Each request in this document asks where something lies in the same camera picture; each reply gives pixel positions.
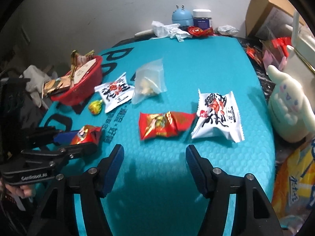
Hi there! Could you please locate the teal bubble mat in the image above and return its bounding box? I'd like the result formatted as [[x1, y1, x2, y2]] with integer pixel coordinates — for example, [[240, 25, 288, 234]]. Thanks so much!
[[34, 36, 276, 236]]

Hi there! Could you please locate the white cloth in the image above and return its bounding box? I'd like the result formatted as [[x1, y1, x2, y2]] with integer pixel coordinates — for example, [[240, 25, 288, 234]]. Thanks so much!
[[23, 65, 55, 109]]

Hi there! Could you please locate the yellow lollipop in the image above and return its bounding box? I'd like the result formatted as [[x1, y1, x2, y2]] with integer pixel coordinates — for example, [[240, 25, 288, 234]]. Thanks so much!
[[89, 99, 104, 115]]

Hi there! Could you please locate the dark blue jar white lid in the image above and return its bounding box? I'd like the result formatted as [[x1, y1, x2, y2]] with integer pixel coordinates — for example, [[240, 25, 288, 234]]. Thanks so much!
[[192, 9, 212, 28]]

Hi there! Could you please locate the large white snack packet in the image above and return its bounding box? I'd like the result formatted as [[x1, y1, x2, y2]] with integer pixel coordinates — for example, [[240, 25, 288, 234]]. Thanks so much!
[[73, 58, 97, 85]]

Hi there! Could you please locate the yellow snack packet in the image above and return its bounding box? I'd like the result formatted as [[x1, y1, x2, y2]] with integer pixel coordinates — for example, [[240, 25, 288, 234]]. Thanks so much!
[[70, 50, 95, 67]]

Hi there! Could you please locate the red candy wrapper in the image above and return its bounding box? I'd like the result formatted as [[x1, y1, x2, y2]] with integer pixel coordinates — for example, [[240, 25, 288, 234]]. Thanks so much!
[[188, 26, 214, 38]]

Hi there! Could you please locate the cream plush figure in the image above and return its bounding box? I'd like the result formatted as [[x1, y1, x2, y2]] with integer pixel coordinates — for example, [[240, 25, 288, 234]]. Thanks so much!
[[267, 45, 315, 143]]

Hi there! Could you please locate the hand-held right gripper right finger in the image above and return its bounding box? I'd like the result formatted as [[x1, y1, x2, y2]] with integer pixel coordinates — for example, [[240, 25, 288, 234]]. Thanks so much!
[[185, 145, 283, 236]]

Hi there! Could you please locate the clear plastic snack bag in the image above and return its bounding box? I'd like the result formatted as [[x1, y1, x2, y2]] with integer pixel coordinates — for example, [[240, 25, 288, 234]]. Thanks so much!
[[131, 58, 167, 104]]

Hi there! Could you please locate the person's left hand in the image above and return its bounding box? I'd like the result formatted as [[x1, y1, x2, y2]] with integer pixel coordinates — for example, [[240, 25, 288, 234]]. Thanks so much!
[[4, 183, 35, 199]]

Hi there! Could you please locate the small red sachet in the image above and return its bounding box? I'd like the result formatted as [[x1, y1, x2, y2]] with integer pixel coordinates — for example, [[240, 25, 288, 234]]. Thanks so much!
[[246, 45, 264, 64]]

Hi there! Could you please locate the brown cardboard box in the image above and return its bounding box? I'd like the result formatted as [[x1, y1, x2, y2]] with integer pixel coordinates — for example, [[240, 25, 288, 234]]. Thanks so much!
[[245, 0, 299, 41]]

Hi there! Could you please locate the red gift packet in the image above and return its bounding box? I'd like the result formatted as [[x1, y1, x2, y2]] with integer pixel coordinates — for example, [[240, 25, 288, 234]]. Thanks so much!
[[271, 37, 292, 53]]

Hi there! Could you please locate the brown glossy snack packet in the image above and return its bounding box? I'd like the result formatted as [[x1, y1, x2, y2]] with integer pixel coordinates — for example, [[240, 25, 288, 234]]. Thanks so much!
[[42, 77, 72, 97]]

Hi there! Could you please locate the crumpled white tissue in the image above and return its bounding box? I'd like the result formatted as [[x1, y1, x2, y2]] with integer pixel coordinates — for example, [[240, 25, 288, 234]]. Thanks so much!
[[169, 28, 192, 42]]

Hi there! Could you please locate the crumpled grey paper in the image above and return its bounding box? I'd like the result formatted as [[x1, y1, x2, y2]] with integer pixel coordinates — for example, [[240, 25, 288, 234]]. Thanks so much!
[[215, 25, 240, 36]]

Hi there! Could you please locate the blue round antler device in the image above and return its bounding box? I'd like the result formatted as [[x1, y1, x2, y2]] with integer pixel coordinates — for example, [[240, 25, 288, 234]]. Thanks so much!
[[171, 4, 193, 27]]

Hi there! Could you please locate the red foil snack packet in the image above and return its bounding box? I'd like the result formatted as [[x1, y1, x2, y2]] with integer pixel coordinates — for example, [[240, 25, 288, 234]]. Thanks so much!
[[138, 111, 197, 141]]

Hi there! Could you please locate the large yellow snack bag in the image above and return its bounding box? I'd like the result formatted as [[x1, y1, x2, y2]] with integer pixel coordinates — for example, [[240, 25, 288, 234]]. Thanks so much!
[[271, 140, 315, 218]]

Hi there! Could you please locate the white peanut snack packet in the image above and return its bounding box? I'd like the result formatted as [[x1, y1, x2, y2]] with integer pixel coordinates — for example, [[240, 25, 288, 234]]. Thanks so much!
[[95, 72, 135, 113], [191, 89, 246, 143]]

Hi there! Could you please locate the red plastic mesh basket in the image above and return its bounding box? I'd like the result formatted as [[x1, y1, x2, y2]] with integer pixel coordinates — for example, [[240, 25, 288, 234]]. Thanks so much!
[[50, 55, 103, 107]]

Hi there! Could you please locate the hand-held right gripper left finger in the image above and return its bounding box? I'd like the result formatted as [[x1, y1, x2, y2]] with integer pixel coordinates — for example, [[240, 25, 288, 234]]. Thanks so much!
[[27, 144, 125, 236]]

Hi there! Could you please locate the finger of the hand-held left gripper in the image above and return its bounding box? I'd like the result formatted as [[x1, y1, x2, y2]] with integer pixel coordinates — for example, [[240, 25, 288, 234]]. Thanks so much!
[[21, 141, 98, 164], [27, 126, 74, 149]]

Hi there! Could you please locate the small red orange snack packet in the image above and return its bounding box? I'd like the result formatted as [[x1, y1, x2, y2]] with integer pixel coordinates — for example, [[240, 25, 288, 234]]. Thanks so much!
[[70, 125, 102, 146]]

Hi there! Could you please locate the white kettle with handle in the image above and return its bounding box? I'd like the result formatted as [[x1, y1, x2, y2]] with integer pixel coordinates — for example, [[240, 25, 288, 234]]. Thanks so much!
[[292, 9, 315, 65]]

